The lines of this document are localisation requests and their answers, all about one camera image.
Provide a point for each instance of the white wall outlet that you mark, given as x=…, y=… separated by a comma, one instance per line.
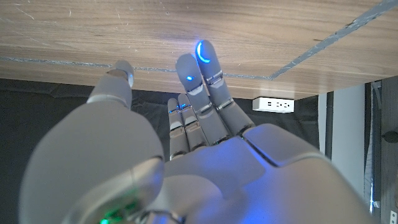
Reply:
x=394, y=217

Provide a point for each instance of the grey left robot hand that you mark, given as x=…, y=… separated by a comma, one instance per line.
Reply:
x=217, y=174

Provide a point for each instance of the black backdrop curtain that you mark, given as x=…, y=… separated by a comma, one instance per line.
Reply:
x=31, y=109

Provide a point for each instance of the white power strip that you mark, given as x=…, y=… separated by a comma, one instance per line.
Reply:
x=273, y=104

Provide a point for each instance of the black backdrop stand pole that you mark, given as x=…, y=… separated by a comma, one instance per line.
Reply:
x=329, y=124

